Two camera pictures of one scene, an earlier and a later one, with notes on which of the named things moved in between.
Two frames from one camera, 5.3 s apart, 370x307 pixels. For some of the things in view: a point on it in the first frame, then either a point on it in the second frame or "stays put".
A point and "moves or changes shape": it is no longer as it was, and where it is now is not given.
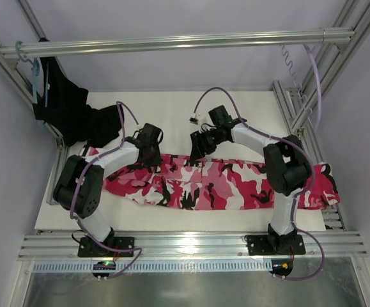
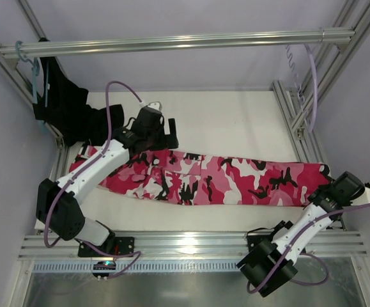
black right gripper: [198, 144] to [326, 184]
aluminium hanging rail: [341, 38] stays put
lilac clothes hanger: [294, 77] moves or changes shape
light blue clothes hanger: [36, 67] stays put
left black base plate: [88, 247] stays put
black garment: [64, 107] stays put
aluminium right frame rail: [298, 108] stays put
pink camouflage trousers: [176, 182] moves or changes shape
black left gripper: [151, 157] to [164, 135]
